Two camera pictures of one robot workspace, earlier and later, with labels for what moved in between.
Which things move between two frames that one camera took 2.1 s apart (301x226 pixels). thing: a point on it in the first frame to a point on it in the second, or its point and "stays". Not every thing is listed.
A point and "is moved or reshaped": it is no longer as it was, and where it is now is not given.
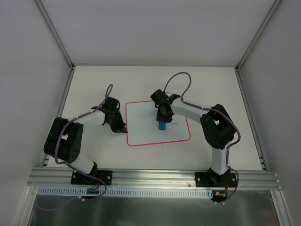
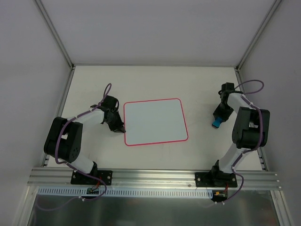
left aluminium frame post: [55, 33] stays
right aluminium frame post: [257, 36] stays
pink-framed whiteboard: [142, 127] stays
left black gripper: [116, 123] stays
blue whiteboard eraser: [162, 125] is moved or reshaped
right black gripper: [163, 117] to [221, 115]
